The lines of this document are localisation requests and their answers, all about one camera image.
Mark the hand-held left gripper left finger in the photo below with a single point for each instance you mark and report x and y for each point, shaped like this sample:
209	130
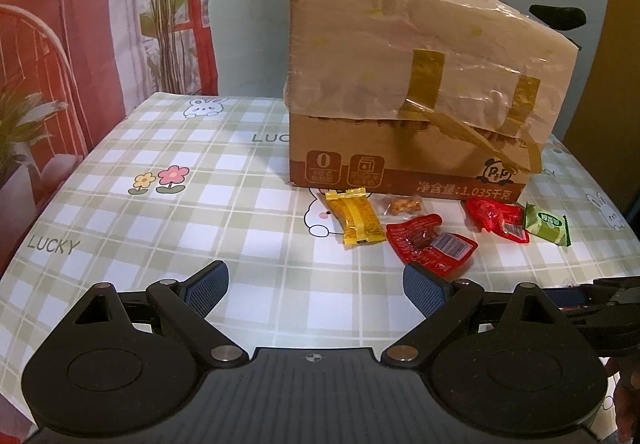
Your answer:
207	286

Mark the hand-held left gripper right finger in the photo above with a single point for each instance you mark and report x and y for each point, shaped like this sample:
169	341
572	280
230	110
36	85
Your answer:
422	286

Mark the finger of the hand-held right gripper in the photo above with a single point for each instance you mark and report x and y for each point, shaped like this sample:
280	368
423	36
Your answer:
600	291
610	329

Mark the clear nut packet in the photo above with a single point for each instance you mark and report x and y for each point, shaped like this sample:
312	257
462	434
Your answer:
402	205

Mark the cardboard box with plastic cover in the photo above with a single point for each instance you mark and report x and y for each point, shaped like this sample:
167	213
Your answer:
400	74

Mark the red snack packet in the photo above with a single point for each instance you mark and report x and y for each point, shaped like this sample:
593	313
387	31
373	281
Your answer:
420	244
492	216

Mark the small green snack packet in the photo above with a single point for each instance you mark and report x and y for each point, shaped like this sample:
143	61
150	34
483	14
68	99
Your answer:
547	224

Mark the yellow snack packet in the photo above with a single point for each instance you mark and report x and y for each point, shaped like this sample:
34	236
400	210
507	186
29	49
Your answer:
357	219

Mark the printed backdrop cloth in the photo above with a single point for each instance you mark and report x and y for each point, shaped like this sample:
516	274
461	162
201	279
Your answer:
75	24

